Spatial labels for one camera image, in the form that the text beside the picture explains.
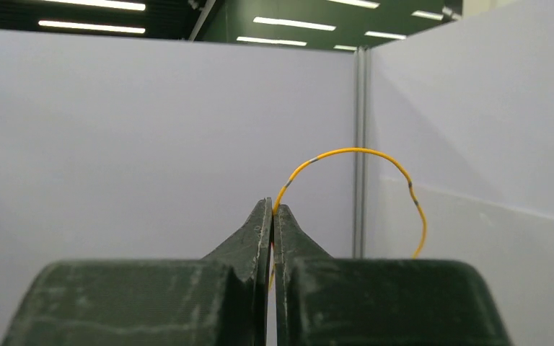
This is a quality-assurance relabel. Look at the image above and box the yellow cable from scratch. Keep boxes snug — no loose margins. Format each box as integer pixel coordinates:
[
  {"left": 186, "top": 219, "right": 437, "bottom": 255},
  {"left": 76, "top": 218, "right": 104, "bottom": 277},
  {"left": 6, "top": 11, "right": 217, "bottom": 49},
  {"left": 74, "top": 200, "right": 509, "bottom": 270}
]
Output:
[{"left": 267, "top": 146, "right": 428, "bottom": 292}]

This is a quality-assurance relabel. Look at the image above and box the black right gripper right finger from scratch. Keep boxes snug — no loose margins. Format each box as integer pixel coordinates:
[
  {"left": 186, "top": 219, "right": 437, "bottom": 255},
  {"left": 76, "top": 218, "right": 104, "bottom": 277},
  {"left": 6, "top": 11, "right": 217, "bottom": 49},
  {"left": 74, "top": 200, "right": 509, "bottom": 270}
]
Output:
[{"left": 273, "top": 205, "right": 512, "bottom": 345}]

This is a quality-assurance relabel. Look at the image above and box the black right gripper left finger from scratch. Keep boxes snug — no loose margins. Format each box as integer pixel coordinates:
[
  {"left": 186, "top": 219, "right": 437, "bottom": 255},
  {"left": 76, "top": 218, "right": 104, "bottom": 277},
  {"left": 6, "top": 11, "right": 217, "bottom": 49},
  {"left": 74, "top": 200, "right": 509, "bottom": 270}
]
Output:
[{"left": 1, "top": 198, "right": 273, "bottom": 345}]

